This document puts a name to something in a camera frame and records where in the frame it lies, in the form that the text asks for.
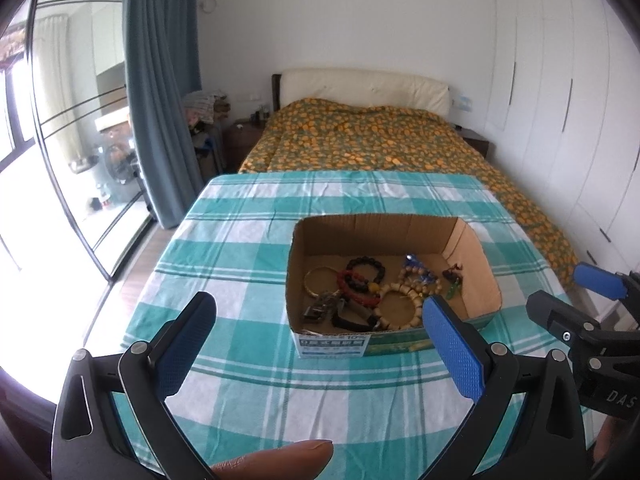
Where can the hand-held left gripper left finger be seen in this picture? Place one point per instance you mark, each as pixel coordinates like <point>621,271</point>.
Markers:
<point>180,350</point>

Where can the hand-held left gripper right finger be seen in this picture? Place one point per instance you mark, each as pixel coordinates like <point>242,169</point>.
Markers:
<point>455,355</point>

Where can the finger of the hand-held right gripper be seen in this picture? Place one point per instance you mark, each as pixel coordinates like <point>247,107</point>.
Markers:
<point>555,312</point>
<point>597,280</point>

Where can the gold bangle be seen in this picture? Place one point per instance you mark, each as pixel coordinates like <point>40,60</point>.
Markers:
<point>311,275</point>

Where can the cardboard box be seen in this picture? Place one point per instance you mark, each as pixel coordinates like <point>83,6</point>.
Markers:
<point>320,240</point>

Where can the person's right hand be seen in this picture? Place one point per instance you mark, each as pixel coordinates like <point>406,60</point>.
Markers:
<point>609,440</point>

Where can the person's left hand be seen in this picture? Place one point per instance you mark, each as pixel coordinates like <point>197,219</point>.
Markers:
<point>280,460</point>

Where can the teal plaid bed sheet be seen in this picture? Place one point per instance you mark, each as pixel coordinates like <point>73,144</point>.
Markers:
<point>240,240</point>

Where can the white wardrobe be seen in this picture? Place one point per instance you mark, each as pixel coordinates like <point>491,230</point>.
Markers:
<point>550,110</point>

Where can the dark wooden nightstand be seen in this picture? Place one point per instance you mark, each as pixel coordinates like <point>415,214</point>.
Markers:
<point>475,141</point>
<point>242,142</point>

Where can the standing fan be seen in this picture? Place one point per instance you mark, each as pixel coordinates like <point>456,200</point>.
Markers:
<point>120,162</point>

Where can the bed with orange floral cover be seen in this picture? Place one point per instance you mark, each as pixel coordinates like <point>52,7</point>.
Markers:
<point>375,135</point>

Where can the sliding glass door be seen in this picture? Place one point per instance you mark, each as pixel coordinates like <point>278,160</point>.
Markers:
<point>65,135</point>

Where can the pile of clothes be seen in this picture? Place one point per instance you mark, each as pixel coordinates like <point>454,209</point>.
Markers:
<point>202,105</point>

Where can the blue curtain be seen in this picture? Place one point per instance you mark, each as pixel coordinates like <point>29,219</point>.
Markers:
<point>160,85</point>

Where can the cream padded headboard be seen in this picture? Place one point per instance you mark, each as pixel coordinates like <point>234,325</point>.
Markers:
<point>360,85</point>

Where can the wall socket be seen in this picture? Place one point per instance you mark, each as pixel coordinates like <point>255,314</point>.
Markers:
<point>462,102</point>

